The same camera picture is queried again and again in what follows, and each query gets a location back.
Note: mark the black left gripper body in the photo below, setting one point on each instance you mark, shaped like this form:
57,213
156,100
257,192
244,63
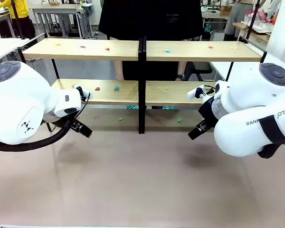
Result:
61,122

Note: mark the person in black shirt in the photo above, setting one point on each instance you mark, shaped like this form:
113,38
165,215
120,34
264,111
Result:
149,21

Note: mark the pink printed bag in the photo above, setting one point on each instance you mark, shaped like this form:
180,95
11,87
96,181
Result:
262,14

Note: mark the person in grey skirt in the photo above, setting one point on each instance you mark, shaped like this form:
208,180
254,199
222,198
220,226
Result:
237,16

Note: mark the teal chenille duster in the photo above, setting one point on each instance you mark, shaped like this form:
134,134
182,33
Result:
168,107
132,107

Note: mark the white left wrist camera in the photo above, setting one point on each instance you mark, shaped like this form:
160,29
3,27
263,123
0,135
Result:
86,91

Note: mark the wooden work table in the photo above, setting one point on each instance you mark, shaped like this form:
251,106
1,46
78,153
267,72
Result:
259,35

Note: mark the white side table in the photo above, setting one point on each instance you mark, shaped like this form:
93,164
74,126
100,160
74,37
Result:
4,47
221,69

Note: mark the wooden two-tier shelf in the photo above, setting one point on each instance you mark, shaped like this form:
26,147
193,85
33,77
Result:
144,118

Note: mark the black metal shelf frame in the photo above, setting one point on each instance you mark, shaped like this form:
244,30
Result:
140,118

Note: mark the cyan paper scrap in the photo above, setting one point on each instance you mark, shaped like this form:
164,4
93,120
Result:
168,51

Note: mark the person's right forearm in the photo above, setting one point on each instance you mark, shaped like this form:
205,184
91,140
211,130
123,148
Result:
119,70

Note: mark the light wooden shelf board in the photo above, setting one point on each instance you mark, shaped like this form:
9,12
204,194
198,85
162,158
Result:
85,54
192,54
161,97
126,96

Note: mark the person in yellow jacket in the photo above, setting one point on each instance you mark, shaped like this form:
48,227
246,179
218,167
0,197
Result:
19,9

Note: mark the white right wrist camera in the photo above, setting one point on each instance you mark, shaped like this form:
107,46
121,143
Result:
192,93

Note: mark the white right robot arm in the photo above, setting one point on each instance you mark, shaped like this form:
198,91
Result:
251,118

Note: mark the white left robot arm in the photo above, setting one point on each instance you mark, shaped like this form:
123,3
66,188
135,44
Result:
19,95

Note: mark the grey office chair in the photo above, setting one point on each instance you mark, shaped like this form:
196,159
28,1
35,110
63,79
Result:
202,67

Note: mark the person's left forearm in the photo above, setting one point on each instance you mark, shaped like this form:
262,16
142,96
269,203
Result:
181,69

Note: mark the teal paper scrap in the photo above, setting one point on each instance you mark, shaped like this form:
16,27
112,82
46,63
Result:
116,88

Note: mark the black wrist watch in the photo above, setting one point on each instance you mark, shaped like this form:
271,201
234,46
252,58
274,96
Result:
180,76

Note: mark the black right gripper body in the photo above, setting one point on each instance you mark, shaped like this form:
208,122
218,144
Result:
209,111

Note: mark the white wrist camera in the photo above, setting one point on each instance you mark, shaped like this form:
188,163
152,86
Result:
192,93
86,91

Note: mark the grey metal table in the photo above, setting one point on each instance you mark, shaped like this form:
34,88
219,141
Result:
54,10

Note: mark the black stand pole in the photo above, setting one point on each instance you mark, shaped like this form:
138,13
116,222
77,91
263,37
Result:
16,19
251,21

